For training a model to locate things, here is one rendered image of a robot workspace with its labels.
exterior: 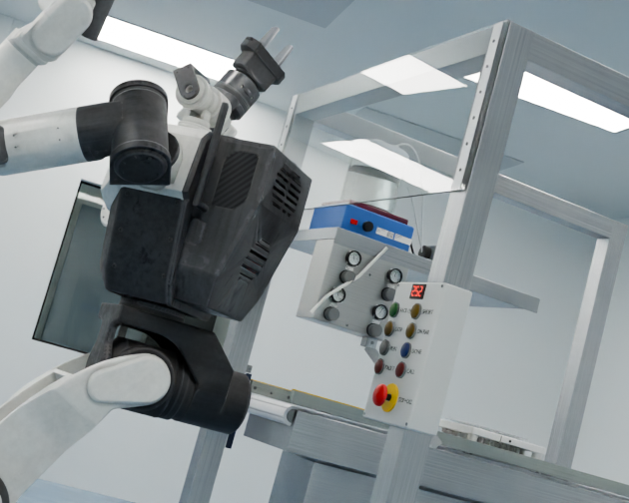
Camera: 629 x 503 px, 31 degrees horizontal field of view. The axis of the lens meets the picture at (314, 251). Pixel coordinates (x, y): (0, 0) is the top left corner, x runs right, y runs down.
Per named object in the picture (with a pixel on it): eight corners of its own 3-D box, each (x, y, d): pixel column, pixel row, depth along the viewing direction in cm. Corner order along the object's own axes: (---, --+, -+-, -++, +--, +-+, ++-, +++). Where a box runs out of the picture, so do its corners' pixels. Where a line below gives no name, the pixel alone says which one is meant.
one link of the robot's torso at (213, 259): (280, 348, 206) (330, 166, 211) (207, 317, 175) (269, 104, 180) (141, 313, 217) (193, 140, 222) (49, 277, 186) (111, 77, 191)
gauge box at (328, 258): (313, 318, 267) (334, 239, 270) (295, 316, 277) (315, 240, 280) (390, 342, 276) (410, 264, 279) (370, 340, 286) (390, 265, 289)
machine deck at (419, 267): (333, 242, 270) (337, 227, 271) (273, 246, 305) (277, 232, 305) (536, 313, 295) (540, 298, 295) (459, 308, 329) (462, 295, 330)
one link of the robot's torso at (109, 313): (216, 431, 209) (242, 339, 212) (242, 440, 198) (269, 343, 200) (74, 394, 198) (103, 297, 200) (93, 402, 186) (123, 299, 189)
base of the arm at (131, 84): (118, 207, 183) (185, 192, 182) (89, 159, 173) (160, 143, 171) (117, 136, 192) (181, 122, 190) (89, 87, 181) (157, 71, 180)
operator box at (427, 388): (406, 428, 191) (444, 281, 194) (361, 416, 206) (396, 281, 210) (436, 436, 193) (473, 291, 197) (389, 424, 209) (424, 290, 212)
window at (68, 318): (28, 340, 754) (79, 178, 770) (28, 340, 755) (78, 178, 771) (223, 394, 786) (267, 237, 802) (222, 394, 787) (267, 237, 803)
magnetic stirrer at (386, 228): (342, 231, 275) (351, 196, 276) (307, 234, 294) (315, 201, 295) (410, 254, 283) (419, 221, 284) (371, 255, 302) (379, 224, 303)
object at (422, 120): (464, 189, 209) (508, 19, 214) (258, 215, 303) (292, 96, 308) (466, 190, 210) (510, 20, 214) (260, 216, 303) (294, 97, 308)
